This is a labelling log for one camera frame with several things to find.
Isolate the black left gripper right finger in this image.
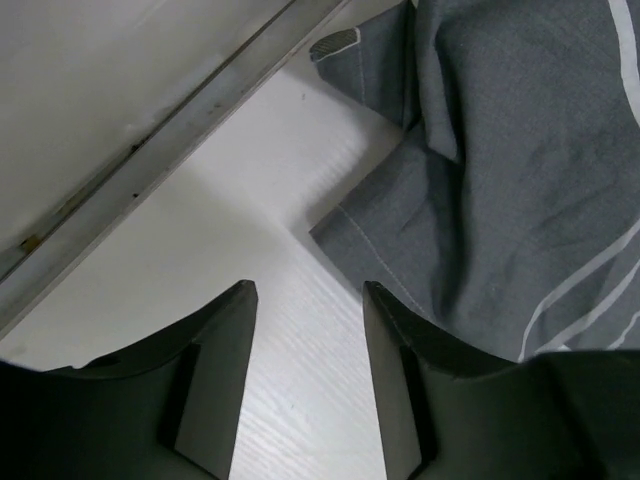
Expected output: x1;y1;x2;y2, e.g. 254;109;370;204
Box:
363;282;639;479

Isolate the grey striped cloth placemat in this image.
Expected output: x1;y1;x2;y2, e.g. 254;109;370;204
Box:
310;1;639;360

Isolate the metal table edge rail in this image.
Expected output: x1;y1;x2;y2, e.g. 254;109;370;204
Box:
1;1;345;335

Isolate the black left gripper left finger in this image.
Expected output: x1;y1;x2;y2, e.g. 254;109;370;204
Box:
1;280;257;479

